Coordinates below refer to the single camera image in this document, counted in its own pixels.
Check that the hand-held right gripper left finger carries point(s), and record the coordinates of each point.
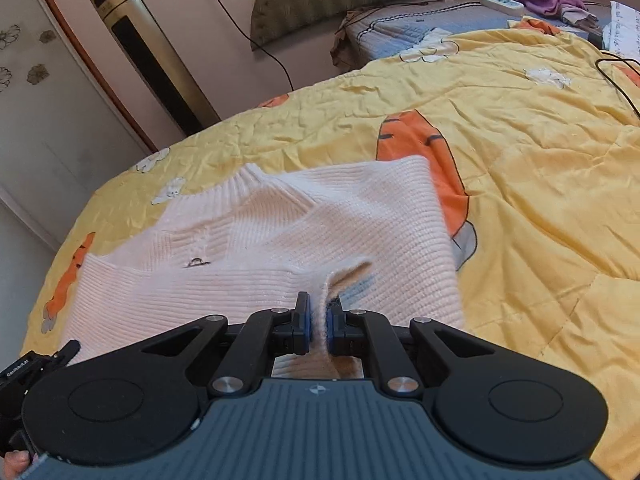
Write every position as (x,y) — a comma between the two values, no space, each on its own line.
(304,327)

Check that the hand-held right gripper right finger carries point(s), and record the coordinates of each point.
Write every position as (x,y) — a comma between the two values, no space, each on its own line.
(331,331)

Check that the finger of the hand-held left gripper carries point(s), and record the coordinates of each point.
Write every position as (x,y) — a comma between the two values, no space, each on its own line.
(70,352)

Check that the pink knitted sweater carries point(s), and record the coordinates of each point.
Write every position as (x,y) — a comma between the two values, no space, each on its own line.
(300,240)

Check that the person's left hand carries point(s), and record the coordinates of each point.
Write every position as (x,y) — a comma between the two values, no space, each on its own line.
(15,462)

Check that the white flower print wardrobe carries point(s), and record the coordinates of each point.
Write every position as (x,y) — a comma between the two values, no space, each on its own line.
(50,110)

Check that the yellow carrot print quilt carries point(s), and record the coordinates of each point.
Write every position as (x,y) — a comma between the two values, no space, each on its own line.
(525,160)

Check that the blue striped pillow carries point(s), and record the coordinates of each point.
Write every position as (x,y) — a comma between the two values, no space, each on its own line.
(395,30)

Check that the gold tower air conditioner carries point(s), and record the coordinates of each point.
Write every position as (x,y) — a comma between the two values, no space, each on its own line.
(150,55)

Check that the white remote control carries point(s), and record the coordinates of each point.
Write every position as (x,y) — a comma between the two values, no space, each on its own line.
(501,3)

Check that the purple cloth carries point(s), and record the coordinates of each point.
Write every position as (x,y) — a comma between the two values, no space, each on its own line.
(550,0)

